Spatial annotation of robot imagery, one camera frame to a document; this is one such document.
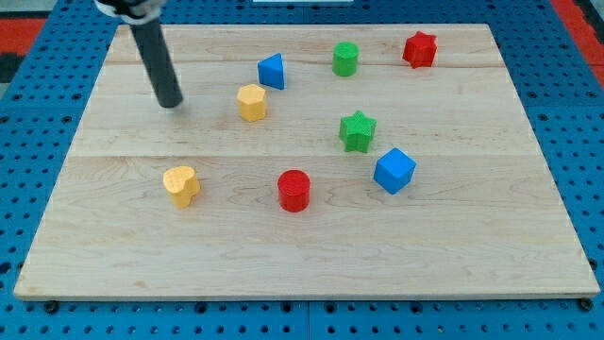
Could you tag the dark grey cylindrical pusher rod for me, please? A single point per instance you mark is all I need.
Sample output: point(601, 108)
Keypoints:
point(158, 64)

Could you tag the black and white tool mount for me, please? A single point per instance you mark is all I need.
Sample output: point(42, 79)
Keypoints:
point(132, 12)

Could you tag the yellow hexagon block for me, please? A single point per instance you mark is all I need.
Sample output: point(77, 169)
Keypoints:
point(252, 104)

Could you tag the blue triangle block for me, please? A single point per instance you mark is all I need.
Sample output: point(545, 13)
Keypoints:
point(271, 72)

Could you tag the yellow heart block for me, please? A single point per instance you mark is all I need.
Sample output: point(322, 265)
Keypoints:
point(182, 184)

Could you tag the red cylinder block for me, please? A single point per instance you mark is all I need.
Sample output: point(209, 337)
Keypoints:
point(293, 190)

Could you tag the green cylinder block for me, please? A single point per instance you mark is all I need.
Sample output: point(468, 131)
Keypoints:
point(345, 59)

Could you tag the light wooden board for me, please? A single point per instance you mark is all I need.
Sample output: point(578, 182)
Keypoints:
point(480, 219)

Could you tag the green star block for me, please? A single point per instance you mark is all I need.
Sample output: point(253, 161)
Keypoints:
point(357, 132)

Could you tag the blue cube block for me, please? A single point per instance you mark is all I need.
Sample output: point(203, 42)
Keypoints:
point(394, 171)

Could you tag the red star block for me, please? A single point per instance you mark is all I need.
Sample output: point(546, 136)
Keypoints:
point(420, 49)

